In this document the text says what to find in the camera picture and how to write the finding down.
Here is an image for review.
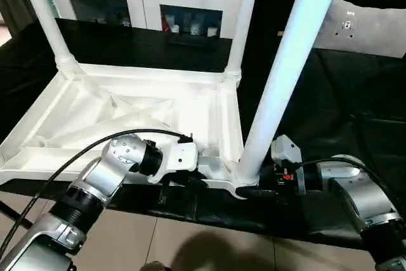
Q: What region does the white plastic table top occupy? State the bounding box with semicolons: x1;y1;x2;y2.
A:
0;62;258;199

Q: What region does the white plastic table leg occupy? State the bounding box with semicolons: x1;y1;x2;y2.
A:
232;0;347;189
16;0;81;76
223;0;262;85

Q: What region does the black work mat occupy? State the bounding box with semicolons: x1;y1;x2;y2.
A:
0;18;406;250

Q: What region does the black stand leg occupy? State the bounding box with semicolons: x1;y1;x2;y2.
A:
0;200;34;228

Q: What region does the white padded sheet with fitting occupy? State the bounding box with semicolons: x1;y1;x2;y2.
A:
313;7;406;60

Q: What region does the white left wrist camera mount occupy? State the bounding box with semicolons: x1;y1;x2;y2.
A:
147;140;199;187

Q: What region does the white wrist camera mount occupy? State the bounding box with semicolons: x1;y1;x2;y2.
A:
270;134;307;195
147;140;199;187

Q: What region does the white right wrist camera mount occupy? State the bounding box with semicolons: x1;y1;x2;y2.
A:
270;134;307;195

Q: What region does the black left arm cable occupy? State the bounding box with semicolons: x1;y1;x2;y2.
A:
0;129;193;260

